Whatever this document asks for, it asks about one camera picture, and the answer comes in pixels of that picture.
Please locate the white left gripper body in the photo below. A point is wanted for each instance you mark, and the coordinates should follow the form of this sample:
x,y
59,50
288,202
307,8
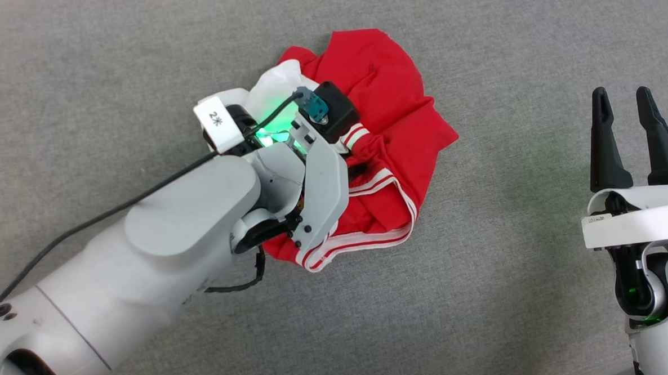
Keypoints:
x,y
325,188

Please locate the red white-trimmed garment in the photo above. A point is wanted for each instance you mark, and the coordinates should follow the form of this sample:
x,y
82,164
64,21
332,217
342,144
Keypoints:
x,y
386,95

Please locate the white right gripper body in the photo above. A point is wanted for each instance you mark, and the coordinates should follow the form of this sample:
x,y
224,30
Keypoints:
x,y
651,221

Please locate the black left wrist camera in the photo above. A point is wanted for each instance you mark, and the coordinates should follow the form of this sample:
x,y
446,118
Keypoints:
x,y
336,111

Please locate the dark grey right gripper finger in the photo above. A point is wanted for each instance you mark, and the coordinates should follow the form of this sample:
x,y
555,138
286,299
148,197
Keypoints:
x,y
607,153
662,150

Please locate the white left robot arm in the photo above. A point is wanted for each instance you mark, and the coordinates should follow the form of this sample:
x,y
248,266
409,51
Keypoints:
x,y
117,264

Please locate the grey fabric sofa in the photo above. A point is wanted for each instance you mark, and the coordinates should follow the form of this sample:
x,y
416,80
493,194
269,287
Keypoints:
x,y
486,316

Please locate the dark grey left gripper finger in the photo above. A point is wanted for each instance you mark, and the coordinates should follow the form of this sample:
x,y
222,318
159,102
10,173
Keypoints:
x,y
357,170

